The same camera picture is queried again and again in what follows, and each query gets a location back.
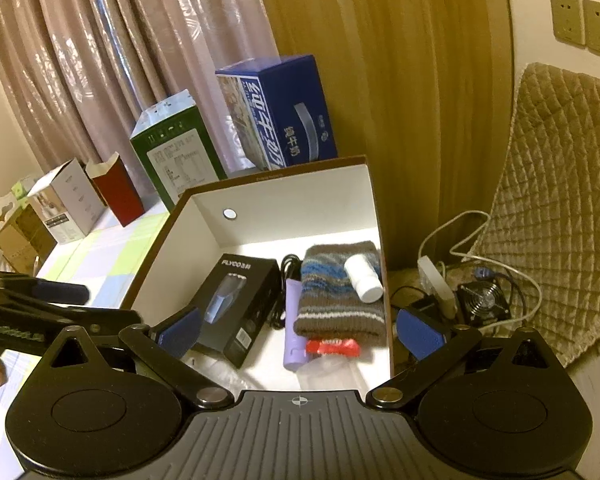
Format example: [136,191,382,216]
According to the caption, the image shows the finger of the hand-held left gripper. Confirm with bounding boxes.
[0,269,90,306]
[0,290,144,335]

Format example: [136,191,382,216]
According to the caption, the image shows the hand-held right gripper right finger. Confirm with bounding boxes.
[366,305,557,409]

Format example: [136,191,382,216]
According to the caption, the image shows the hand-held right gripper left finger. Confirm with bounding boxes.
[44,305,237,411]

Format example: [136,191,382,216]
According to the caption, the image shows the black shaver box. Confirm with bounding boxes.
[190,258,281,369]

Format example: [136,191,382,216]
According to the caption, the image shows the white plastic bottle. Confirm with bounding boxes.
[343,254,385,303]

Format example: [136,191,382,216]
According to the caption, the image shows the red snack packet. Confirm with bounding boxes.
[305,337,361,359]

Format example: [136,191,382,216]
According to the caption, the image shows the striped knitted hat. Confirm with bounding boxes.
[292,240,387,347]

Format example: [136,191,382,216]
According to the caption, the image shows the purple handheld device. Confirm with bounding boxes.
[281,280,313,373]

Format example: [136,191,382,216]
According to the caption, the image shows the black cable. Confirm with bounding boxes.
[267,254,303,331]

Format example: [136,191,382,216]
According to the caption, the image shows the brown storage box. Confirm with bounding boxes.
[119,155,396,393]

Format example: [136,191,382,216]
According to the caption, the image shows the white power strip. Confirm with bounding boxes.
[417,255,458,318]

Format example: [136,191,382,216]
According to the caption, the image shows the checked tablecloth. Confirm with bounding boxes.
[35,200,181,371]

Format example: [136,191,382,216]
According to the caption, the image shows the brown cardboard box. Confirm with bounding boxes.
[0,207,58,273]

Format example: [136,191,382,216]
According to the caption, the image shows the black cooling fan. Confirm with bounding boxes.
[457,282,512,331]

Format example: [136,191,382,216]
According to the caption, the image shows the white product box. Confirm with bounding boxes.
[27,158,106,245]

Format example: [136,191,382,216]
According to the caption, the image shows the cream hang-tab box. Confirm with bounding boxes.
[0,195,28,256]

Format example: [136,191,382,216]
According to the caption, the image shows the dark red paper box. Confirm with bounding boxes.
[85,156,146,227]

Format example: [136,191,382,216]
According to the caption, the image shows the green tissue packs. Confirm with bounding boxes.
[11,175,43,196]

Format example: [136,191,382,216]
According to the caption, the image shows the green and white carton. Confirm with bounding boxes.
[130,90,228,211]

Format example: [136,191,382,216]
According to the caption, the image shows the quilted beige chair cover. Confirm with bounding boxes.
[472,62,600,371]

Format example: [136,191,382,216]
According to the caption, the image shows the pink patterned curtain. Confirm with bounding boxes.
[0,0,281,201]

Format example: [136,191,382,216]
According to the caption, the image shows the blue milk carton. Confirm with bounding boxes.
[215,54,338,171]

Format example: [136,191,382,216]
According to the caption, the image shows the yellow wooden panel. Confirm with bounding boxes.
[250,0,516,271]

